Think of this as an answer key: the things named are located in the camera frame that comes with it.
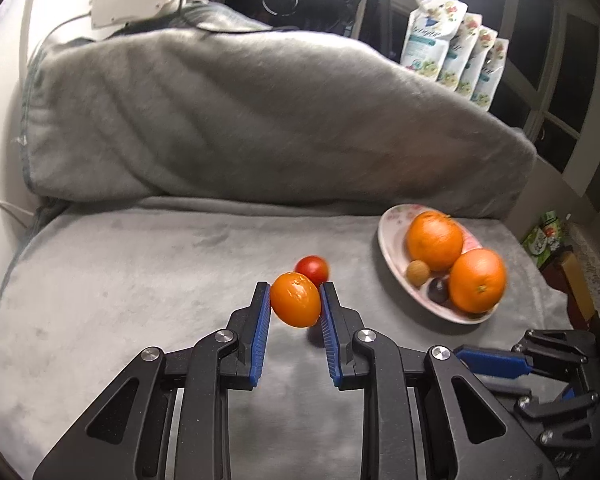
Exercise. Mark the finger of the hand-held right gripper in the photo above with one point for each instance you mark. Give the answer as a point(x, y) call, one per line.
point(495, 362)
point(580, 410)

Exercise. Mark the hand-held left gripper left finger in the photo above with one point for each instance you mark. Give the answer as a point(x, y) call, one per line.
point(260, 335)

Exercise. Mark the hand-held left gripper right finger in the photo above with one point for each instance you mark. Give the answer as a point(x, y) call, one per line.
point(330, 340)

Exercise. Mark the orange kumquat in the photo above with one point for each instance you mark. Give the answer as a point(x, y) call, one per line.
point(295, 299)

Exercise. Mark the small orange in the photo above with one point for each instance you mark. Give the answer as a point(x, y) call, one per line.
point(477, 280)

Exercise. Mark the dark purple passion fruit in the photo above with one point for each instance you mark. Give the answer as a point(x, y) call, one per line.
point(437, 291)

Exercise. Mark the brown longan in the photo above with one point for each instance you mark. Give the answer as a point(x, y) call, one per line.
point(417, 273)

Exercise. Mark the floral white plate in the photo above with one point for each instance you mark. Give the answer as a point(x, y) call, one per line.
point(392, 232)

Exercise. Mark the red tomato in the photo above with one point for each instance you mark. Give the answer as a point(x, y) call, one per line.
point(314, 266)

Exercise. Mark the yellow brown box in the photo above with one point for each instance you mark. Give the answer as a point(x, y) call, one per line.
point(575, 285)

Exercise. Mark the green packet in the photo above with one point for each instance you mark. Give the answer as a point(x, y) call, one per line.
point(547, 237)

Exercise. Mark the large orange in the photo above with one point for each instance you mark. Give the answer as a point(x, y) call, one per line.
point(434, 240)

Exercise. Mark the grey plush blanket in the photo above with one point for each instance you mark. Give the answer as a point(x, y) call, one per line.
point(130, 285)

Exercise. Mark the grey pillow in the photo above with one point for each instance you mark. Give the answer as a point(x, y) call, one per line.
point(255, 120)

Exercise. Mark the white refill pouch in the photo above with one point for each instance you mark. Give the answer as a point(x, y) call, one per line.
point(430, 35)
point(484, 70)
point(464, 57)
point(499, 80)

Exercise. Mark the black round device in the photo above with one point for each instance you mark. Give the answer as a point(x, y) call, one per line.
point(280, 0)

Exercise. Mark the black tripod stand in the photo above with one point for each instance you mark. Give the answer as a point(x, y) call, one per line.
point(380, 5)

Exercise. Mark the white plastic device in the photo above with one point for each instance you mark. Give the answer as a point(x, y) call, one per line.
point(130, 2)

